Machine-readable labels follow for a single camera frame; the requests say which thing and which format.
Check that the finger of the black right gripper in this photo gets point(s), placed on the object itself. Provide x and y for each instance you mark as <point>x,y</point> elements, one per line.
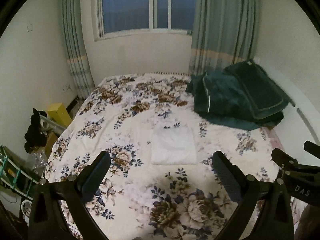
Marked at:
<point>312,148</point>
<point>283,160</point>

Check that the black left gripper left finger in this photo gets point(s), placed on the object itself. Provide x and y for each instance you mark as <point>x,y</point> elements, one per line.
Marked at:
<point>47,220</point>

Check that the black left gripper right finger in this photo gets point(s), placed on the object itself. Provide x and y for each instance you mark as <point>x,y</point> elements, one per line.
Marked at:
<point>275,217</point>

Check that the white knitted garment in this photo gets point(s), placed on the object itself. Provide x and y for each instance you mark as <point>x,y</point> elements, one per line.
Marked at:
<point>173,146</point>

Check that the clear plastic bag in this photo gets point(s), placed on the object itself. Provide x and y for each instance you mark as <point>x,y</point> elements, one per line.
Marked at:
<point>37,161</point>

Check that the dark green blanket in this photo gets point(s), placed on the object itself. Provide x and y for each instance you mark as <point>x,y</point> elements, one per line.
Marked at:
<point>240,96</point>

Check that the black cloth on rack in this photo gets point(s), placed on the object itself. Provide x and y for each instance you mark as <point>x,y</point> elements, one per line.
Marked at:
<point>34,137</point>

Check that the floral bed sheet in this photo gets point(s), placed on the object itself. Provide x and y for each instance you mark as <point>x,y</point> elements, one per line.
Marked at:
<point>161,183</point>

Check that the grey metal rack bar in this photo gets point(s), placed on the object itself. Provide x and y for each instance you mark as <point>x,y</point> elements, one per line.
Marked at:
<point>50,126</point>

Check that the yellow box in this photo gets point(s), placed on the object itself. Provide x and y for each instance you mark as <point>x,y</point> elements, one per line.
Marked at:
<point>59,114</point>

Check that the green striped right curtain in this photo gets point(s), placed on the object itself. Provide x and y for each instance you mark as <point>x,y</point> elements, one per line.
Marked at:
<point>225,32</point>

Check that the green striped curtain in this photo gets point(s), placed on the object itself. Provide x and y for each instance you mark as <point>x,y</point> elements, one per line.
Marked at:
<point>75,48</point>
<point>225,32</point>

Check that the green striped left curtain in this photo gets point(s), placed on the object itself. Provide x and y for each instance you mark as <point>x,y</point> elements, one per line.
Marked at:
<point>75,48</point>

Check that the green wire shelf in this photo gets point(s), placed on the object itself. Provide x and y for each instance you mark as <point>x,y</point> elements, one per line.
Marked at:
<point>16,178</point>

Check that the window with white frame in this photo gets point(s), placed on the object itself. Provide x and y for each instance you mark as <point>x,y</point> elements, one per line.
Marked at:
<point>124,17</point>

